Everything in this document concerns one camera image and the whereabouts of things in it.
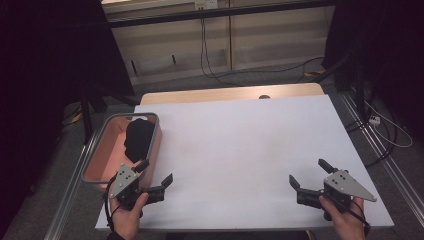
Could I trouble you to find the right hand-held gripper black cable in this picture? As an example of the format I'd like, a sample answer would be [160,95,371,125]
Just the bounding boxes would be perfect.
[348,199,371,231]

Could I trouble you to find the white table mat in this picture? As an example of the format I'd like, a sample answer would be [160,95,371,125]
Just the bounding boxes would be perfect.
[95,94,395,232]

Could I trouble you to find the black hanging cables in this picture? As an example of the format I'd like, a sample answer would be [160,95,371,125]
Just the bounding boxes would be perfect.
[199,16,326,88]

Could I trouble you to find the aluminium floor rail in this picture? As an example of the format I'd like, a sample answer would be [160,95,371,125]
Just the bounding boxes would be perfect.
[44,133,101,240]
[339,91,424,218]

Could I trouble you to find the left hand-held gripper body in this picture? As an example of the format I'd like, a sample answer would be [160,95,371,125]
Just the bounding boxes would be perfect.
[109,163,166,211]

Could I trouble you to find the hand-held gripper black cable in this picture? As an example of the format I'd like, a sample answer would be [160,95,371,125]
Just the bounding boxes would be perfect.
[104,173,121,232]
[348,199,371,231]

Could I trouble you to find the white floor cable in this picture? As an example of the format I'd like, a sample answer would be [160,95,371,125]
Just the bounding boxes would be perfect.
[364,99,414,149]

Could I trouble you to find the pink storage basket grey rim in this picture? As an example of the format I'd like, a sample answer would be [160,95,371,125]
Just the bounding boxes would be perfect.
[80,112,163,193]

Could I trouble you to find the black horizontal bar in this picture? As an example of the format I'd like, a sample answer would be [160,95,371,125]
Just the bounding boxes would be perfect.
[107,0,338,29]

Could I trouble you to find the black curtain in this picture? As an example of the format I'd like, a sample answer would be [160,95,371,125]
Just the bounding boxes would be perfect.
[0,0,134,228]
[323,0,424,141]

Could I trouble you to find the person's left hand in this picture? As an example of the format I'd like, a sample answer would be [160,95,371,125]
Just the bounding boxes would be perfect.
[109,192,149,240]

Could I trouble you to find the black metal stand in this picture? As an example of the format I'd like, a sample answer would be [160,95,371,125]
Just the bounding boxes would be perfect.
[79,83,138,144]
[313,53,368,116]

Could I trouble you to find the black floor cable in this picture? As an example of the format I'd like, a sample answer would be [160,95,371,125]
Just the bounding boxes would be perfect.
[344,109,399,168]

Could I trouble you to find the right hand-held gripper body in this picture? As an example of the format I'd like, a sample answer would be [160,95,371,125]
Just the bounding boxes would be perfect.
[296,169,378,214]

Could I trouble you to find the beige wooden shelf unit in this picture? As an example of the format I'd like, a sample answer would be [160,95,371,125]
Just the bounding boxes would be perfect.
[101,0,336,86]

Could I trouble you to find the black cloth garment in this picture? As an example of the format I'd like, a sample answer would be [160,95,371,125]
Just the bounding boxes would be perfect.
[123,118,156,164]

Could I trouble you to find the left hand-held gripper black cable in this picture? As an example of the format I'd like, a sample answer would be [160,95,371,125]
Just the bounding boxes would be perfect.
[104,173,121,232]

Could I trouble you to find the person's right hand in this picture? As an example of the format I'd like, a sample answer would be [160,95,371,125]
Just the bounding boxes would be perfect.
[318,195,366,240]

